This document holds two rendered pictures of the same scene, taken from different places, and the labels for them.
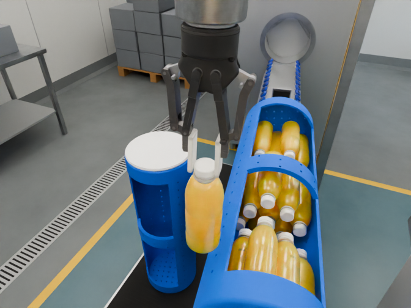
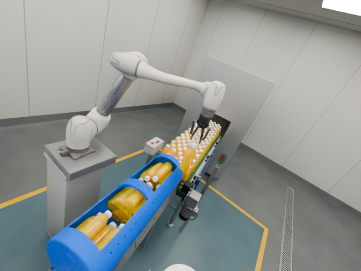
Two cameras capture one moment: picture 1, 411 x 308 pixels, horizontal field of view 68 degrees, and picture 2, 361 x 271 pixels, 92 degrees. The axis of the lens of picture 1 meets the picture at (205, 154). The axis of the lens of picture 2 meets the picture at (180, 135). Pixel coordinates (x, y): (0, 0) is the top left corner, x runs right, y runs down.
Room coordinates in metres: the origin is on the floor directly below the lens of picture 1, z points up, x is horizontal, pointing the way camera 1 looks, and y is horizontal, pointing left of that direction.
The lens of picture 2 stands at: (1.47, -0.09, 2.01)
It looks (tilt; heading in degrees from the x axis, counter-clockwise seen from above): 26 degrees down; 181
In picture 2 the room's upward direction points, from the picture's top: 22 degrees clockwise
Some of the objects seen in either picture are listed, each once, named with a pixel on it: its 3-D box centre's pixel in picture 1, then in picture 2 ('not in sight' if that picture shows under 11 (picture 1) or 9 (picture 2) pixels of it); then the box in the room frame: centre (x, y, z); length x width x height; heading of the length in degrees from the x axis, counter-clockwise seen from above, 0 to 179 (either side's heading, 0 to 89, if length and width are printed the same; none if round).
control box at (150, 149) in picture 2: not in sight; (153, 145); (-0.02, -0.33, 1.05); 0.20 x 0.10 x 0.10; 166
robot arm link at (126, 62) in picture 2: not in sight; (125, 63); (0.42, -0.58, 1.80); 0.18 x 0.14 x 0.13; 91
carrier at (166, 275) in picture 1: (166, 220); not in sight; (1.05, 0.20, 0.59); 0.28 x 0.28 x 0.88
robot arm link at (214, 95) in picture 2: not in sight; (214, 94); (0.40, -0.01, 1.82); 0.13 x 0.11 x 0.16; 2
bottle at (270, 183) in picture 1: (270, 178); (139, 194); (0.72, -0.20, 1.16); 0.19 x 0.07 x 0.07; 166
